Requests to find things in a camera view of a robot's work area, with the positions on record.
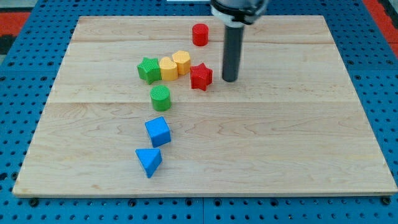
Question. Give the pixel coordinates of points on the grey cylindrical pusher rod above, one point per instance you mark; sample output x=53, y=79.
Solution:
x=233, y=38

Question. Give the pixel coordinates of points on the green cylinder block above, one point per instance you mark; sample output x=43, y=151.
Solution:
x=160, y=98

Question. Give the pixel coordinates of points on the red star block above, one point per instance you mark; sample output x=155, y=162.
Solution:
x=201, y=76

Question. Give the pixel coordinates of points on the green star block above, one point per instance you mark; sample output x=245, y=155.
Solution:
x=149, y=70

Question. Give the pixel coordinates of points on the red cylinder block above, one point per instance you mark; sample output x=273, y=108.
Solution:
x=200, y=34

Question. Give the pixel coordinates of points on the yellow hexagon block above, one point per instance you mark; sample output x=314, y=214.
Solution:
x=183, y=61

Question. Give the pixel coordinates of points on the yellow heart block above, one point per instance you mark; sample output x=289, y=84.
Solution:
x=168, y=69

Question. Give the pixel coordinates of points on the light wooden board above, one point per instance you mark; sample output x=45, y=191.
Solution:
x=291, y=125

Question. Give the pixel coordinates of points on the blue cube block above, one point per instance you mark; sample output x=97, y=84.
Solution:
x=158, y=131

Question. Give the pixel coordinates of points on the blue triangle block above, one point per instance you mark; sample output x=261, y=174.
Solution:
x=150, y=159

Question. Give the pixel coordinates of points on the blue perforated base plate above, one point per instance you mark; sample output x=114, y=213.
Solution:
x=31, y=65

